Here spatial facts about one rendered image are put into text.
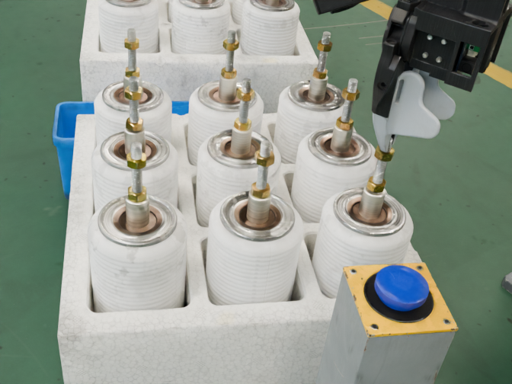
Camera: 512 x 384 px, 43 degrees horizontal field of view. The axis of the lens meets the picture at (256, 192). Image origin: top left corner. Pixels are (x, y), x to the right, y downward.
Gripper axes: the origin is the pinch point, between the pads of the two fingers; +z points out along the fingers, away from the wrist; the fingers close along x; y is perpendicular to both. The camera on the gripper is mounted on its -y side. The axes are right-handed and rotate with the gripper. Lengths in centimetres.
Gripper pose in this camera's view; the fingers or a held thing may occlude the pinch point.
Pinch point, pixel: (382, 132)
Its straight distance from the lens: 64.0
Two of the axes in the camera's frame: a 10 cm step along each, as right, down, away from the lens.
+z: -0.9, 7.8, 6.1
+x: 5.3, -4.8, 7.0
